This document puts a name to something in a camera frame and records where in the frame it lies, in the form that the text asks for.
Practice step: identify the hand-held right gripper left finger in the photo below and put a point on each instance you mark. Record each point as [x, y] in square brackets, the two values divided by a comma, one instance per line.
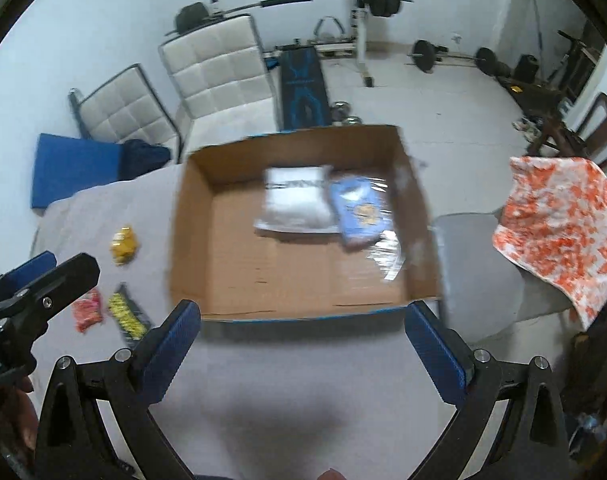
[176, 345]

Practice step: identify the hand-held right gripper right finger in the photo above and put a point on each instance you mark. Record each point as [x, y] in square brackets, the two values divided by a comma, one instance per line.
[436, 355]

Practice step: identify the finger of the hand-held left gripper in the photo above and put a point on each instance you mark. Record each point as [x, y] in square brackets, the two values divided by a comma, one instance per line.
[68, 280]
[33, 264]

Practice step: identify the red snack packet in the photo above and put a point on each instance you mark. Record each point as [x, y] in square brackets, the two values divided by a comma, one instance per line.
[88, 310]

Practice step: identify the yellow and black packet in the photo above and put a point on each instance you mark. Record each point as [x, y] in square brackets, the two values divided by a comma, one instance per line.
[126, 315]

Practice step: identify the yellow snack packet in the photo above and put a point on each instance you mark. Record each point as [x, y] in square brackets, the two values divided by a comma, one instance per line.
[123, 245]

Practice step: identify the cardboard box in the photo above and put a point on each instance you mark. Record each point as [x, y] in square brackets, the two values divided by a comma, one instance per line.
[283, 270]

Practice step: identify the blue soft packet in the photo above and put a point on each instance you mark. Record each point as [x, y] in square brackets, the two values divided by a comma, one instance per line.
[358, 210]

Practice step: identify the white soft packet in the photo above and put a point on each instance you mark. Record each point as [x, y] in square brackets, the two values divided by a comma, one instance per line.
[296, 200]

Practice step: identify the person's left hand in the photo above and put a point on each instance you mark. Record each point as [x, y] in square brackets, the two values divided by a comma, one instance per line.
[13, 417]

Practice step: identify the grey chair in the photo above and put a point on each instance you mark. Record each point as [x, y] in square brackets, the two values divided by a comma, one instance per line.
[473, 260]

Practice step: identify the blue foam mat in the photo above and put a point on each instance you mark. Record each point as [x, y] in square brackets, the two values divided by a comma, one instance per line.
[73, 165]

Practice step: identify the clear plastic packet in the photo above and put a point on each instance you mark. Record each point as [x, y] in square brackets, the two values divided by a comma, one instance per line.
[386, 255]

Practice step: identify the small white padded chair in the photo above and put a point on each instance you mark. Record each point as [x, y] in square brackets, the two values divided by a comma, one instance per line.
[118, 110]

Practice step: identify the orange and white cloth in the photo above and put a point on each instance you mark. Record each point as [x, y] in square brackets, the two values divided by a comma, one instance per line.
[558, 225]

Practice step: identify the dark wooden chair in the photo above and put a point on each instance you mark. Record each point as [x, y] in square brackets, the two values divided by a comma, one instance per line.
[553, 135]

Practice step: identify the large white padded chair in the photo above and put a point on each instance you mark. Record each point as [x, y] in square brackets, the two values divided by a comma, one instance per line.
[213, 70]

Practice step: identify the chrome dumbbell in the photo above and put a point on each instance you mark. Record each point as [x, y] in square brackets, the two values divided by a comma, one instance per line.
[347, 114]

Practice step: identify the black weight bench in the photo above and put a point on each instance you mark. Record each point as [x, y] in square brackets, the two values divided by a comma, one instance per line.
[301, 90]

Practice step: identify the short barbell with plates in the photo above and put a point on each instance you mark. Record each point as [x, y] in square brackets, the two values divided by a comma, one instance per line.
[423, 55]

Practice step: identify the white barbell rack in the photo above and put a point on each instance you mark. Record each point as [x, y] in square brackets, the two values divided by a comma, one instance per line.
[359, 45]

